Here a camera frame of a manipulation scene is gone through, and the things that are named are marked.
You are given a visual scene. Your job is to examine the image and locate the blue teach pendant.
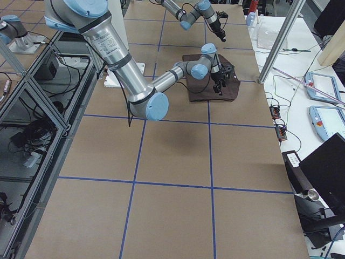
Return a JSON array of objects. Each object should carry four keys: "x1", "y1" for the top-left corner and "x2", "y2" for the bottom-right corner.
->
[
  {"x1": 305, "y1": 72, "x2": 341, "y2": 104},
  {"x1": 309, "y1": 106, "x2": 344, "y2": 141}
]

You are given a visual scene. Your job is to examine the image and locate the dark brown t-shirt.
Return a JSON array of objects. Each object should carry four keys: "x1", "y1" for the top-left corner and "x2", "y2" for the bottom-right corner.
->
[{"x1": 183, "y1": 54, "x2": 240, "y2": 102}]

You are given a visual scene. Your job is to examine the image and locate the long reacher grabber stick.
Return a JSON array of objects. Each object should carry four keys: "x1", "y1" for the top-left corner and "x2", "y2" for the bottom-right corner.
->
[{"x1": 272, "y1": 67, "x2": 344, "y2": 105}]

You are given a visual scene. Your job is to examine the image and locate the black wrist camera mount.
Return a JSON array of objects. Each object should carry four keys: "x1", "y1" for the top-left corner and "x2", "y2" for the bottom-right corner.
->
[
  {"x1": 216, "y1": 11, "x2": 229, "y2": 19},
  {"x1": 220, "y1": 64, "x2": 234, "y2": 80}
]

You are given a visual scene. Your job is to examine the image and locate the white pedestal column base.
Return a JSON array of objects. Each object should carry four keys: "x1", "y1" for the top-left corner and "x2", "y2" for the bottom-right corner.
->
[{"x1": 104, "y1": 0, "x2": 147, "y2": 93}]

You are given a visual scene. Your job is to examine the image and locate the black label box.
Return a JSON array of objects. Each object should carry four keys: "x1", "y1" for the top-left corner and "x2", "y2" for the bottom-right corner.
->
[{"x1": 282, "y1": 151, "x2": 313, "y2": 194}]

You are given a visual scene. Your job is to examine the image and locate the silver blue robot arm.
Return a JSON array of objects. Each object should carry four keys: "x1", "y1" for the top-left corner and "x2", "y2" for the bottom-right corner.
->
[
  {"x1": 45, "y1": 1, "x2": 225, "y2": 121},
  {"x1": 150, "y1": 0, "x2": 229, "y2": 42}
]

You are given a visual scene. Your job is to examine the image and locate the clear plastic bag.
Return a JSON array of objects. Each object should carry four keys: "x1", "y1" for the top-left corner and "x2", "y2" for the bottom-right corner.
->
[{"x1": 257, "y1": 23, "x2": 281, "y2": 50}]

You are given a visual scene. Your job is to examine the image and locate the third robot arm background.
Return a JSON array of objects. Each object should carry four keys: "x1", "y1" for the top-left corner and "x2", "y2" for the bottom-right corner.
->
[{"x1": 1, "y1": 15, "x2": 46, "y2": 54}]

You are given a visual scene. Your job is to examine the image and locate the upper blue teach pendant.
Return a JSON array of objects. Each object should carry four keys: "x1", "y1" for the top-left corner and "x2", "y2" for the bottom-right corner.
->
[{"x1": 305, "y1": 72, "x2": 341, "y2": 104}]

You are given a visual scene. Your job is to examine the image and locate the aluminium frame post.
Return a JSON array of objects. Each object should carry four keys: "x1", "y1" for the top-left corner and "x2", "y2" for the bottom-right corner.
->
[{"x1": 258, "y1": 0, "x2": 306, "y2": 84}]

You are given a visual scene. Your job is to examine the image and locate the lower orange black usb hub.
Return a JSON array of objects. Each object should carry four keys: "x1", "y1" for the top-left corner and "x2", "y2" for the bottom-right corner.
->
[{"x1": 275, "y1": 124, "x2": 287, "y2": 142}]

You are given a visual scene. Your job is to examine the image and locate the black monitor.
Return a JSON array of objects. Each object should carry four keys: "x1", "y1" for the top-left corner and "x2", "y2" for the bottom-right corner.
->
[{"x1": 299, "y1": 133, "x2": 344, "y2": 215}]

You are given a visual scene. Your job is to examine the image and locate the silver metal cup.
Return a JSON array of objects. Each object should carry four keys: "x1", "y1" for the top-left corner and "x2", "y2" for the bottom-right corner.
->
[{"x1": 303, "y1": 189, "x2": 320, "y2": 202}]

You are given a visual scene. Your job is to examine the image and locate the wooden beam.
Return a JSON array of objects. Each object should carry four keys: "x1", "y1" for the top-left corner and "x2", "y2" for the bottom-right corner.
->
[{"x1": 318, "y1": 22, "x2": 345, "y2": 66}]

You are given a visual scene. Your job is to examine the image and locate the upper orange black usb hub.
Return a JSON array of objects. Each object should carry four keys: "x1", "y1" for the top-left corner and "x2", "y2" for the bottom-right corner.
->
[{"x1": 270, "y1": 105, "x2": 281, "y2": 119}]

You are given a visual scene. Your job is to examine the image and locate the orange black usb hub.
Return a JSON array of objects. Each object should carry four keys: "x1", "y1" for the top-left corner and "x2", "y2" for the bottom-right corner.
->
[
  {"x1": 270, "y1": 105, "x2": 281, "y2": 119},
  {"x1": 275, "y1": 124, "x2": 287, "y2": 142}
]

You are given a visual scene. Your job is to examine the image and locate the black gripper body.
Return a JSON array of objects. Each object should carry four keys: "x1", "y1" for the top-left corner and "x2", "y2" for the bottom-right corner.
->
[
  {"x1": 209, "y1": 19, "x2": 222, "y2": 34},
  {"x1": 211, "y1": 71, "x2": 226, "y2": 86}
]

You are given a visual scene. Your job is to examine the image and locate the lower blue teach pendant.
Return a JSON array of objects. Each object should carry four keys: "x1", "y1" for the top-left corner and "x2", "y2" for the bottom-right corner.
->
[{"x1": 309, "y1": 106, "x2": 344, "y2": 141}]

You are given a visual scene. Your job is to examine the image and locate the black monitor stand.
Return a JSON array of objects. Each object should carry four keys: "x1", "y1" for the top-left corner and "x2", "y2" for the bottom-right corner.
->
[{"x1": 294, "y1": 195, "x2": 344, "y2": 248}]

